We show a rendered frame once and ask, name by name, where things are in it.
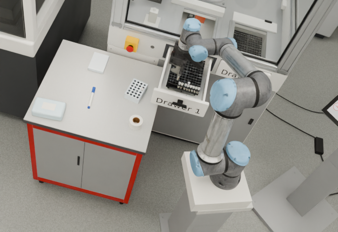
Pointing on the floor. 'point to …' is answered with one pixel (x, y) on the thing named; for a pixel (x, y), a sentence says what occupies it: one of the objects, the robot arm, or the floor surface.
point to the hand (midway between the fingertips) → (180, 74)
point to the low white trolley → (92, 124)
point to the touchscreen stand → (299, 199)
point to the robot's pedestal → (195, 218)
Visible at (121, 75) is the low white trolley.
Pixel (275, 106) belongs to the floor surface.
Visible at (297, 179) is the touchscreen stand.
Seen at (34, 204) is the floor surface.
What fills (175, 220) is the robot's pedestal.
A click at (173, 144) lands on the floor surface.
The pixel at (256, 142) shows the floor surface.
